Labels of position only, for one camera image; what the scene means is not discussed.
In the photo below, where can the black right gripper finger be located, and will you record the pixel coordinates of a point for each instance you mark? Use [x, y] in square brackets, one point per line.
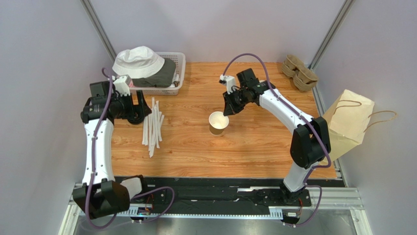
[238, 109]
[229, 102]

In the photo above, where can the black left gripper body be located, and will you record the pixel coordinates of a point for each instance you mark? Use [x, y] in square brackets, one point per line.
[124, 106]

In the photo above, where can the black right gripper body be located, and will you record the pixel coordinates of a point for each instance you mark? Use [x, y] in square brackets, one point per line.
[232, 100]

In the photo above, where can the brown paper coffee cup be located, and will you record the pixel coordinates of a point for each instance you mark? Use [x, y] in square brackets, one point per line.
[217, 123]

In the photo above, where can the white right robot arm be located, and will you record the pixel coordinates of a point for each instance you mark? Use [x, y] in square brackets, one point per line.
[310, 142]

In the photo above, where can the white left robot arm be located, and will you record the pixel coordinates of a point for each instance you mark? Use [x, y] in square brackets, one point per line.
[100, 194]

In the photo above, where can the wrapped white straws bundle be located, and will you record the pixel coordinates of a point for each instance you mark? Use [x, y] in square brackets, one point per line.
[152, 128]

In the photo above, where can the olive green cloth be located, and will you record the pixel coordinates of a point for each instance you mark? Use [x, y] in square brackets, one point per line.
[162, 79]

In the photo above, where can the white bucket hat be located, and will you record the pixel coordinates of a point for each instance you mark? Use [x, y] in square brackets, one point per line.
[139, 62]

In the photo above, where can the white plastic basket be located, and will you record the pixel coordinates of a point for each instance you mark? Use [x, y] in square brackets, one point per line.
[178, 78]

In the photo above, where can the kraft paper bag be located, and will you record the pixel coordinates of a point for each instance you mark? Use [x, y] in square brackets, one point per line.
[348, 119]

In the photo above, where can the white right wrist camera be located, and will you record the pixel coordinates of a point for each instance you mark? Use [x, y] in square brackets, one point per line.
[228, 81]

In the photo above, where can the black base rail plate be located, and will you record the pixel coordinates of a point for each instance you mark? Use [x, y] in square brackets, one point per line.
[218, 196]

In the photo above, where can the aluminium frame rail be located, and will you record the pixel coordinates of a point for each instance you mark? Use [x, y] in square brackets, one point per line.
[327, 195]

